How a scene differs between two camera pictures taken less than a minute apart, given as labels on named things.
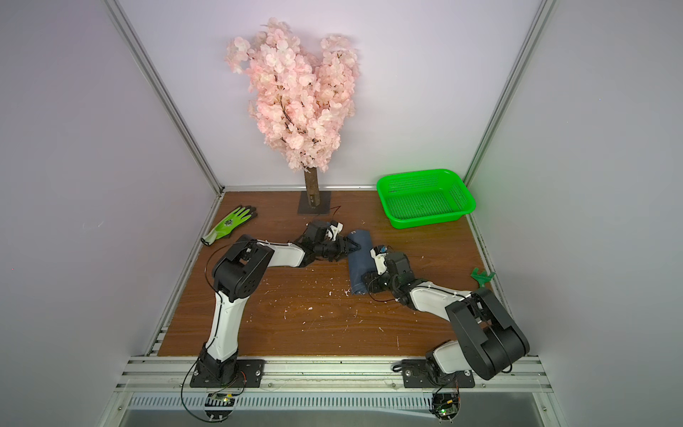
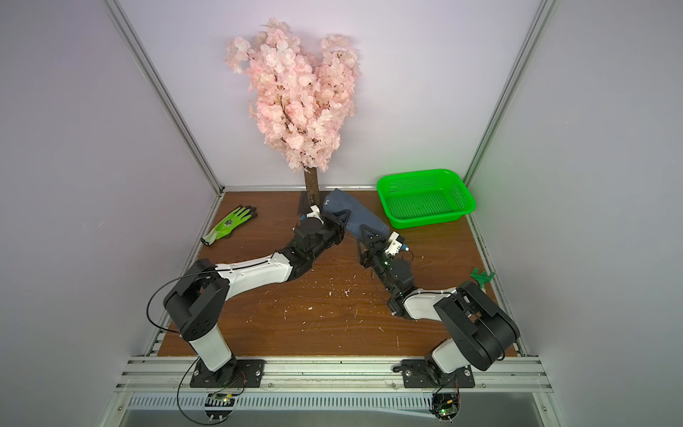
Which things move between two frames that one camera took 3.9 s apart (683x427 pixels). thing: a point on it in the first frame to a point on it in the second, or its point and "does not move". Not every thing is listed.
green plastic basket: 422,197 does not move
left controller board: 219,406 does not move
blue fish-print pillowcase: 360,261 to 337,200
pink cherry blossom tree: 300,102 does not move
